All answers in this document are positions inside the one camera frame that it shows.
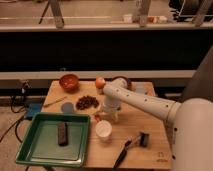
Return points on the blue box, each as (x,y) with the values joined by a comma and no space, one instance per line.
(32,110)

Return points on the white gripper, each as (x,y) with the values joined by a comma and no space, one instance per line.
(109,116)

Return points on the orange fruit on cup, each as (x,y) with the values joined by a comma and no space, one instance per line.
(100,83)

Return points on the dark brown block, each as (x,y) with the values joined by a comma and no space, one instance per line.
(62,134)

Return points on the red bowl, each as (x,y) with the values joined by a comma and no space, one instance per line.
(69,82)

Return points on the grey round lid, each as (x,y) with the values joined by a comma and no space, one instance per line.
(67,107)

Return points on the black handled brush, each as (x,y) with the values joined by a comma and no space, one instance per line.
(141,139)

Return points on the wooden board table top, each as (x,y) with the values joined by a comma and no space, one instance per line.
(102,155)

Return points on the red pepper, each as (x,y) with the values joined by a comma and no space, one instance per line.
(97,118)

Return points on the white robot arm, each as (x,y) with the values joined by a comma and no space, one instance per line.
(192,146)

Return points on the green plastic tray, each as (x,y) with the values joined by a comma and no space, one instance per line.
(40,144)

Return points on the white cup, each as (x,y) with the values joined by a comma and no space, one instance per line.
(103,130)

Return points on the dark purple bowl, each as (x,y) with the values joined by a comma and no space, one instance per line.
(127,80)

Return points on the wooden stick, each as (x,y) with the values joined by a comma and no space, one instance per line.
(54,102)

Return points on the light blue cloth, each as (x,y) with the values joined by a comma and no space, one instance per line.
(139,88)

